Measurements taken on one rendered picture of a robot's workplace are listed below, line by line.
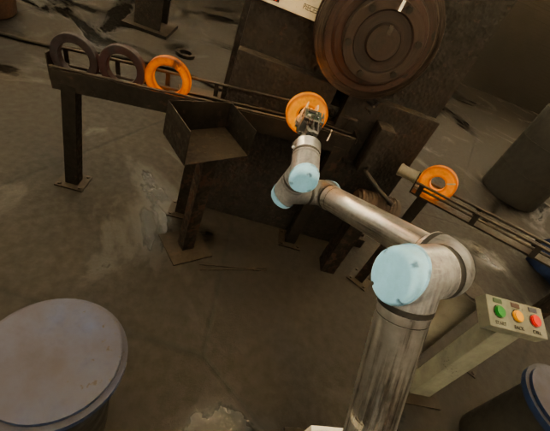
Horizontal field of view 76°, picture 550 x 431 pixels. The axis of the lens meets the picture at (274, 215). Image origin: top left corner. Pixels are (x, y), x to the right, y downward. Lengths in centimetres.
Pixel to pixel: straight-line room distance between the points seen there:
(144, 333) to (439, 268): 112
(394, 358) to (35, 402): 75
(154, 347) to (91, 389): 56
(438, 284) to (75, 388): 80
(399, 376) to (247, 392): 78
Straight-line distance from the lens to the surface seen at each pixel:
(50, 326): 105
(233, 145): 143
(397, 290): 72
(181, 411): 141
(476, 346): 155
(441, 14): 155
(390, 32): 141
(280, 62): 162
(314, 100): 133
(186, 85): 159
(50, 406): 96
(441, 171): 167
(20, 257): 175
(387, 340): 78
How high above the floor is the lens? 133
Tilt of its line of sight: 38 degrees down
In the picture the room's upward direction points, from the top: 25 degrees clockwise
